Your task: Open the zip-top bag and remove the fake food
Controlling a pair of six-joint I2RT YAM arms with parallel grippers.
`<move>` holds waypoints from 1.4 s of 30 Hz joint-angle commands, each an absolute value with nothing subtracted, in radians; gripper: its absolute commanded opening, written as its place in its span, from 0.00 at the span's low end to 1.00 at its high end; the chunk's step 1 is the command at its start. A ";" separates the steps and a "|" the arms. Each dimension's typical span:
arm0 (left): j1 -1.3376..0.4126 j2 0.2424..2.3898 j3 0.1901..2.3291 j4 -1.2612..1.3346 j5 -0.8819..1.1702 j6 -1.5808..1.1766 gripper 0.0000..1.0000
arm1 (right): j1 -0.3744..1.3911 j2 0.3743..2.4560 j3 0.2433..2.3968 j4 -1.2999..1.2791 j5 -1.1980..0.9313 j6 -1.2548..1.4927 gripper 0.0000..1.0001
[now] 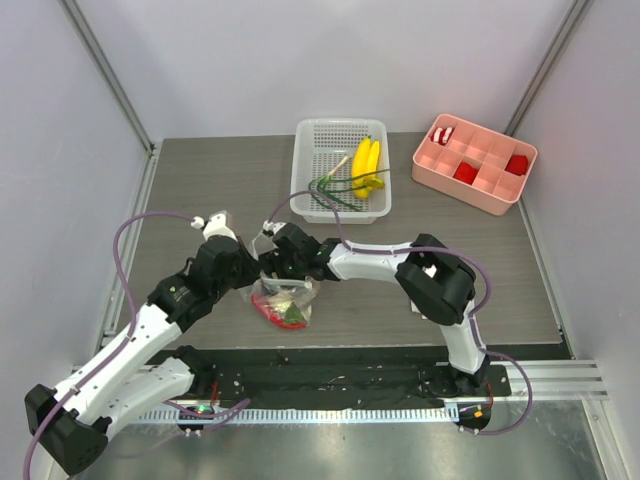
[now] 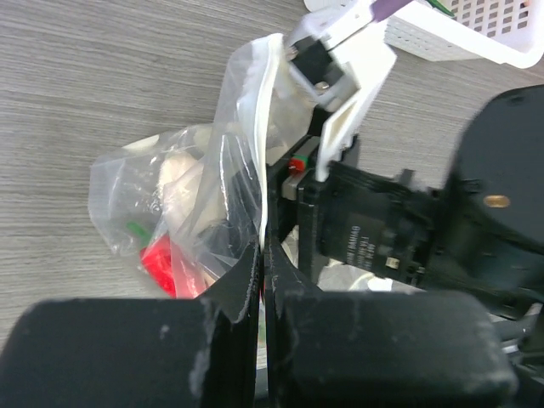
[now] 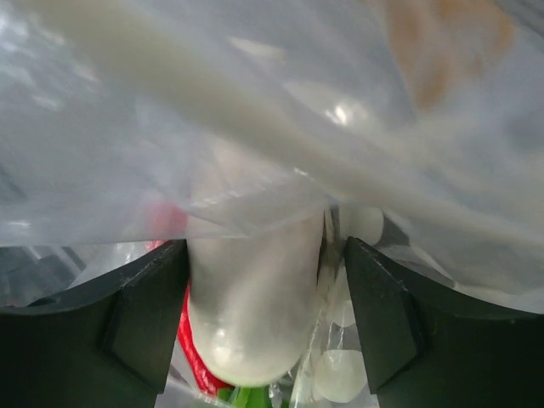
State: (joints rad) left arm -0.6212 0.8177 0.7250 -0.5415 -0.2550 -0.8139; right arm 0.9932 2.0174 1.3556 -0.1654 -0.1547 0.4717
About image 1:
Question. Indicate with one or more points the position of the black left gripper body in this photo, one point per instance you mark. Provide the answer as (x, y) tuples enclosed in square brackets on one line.
[(242, 274)]

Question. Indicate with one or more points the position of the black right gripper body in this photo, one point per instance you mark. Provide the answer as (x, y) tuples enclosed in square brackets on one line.
[(273, 260)]

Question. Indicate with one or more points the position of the clear dotted zip top bag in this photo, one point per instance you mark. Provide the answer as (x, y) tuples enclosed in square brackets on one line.
[(303, 292)]

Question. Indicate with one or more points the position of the red fake chili pepper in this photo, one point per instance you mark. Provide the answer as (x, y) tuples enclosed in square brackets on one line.
[(285, 315)]

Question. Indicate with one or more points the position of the green fake vegetable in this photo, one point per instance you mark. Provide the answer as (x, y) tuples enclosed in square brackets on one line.
[(334, 185)]

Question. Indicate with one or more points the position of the yellow fake banana bunch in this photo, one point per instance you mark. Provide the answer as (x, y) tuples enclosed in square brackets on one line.
[(364, 169)]

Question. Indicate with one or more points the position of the white fake radish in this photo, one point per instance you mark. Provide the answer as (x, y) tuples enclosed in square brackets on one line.
[(280, 302)]

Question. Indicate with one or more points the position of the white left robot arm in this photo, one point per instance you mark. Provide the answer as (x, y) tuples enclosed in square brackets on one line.
[(75, 420)]

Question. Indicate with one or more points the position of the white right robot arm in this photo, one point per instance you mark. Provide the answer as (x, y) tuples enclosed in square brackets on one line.
[(437, 282)]

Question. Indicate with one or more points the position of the red white striped fake food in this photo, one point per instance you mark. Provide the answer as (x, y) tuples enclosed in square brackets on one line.
[(442, 135)]

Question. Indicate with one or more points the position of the red fake food piece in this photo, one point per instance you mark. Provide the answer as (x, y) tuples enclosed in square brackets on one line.
[(466, 173), (517, 165)]

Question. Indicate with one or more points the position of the white perforated plastic basket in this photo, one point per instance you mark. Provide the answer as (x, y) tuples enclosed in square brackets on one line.
[(327, 146)]

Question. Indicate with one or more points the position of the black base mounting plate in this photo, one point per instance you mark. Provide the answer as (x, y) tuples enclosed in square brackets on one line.
[(336, 378)]

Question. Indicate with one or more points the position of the rolled white towel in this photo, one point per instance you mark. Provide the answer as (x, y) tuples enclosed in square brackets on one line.
[(415, 309)]

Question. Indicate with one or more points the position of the pink divided organizer box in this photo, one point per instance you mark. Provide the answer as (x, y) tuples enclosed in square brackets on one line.
[(494, 190)]

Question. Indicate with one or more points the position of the perforated aluminium cable rail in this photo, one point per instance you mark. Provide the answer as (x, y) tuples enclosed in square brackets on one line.
[(164, 414)]

